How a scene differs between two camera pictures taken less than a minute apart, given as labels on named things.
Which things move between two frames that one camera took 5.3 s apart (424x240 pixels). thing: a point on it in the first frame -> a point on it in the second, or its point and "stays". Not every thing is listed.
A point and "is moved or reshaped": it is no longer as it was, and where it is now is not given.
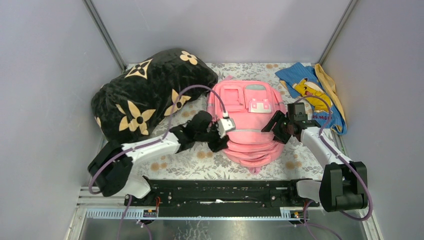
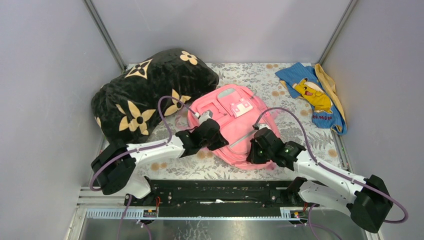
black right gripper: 278,117 -> 252,157
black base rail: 256,194 stays
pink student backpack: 250,104 is moved or reshaped
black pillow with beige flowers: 139,103 stays
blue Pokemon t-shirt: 303,82 stays
